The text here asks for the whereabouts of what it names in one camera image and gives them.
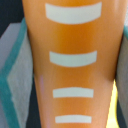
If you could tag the gripper teal padded left finger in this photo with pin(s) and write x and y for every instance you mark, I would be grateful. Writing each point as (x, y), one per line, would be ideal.
(16, 72)

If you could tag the gripper teal padded right finger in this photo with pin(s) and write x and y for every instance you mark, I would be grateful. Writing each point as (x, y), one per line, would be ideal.
(122, 79)

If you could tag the orange toy bread loaf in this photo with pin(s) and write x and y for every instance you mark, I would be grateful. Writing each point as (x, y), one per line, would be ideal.
(75, 46)

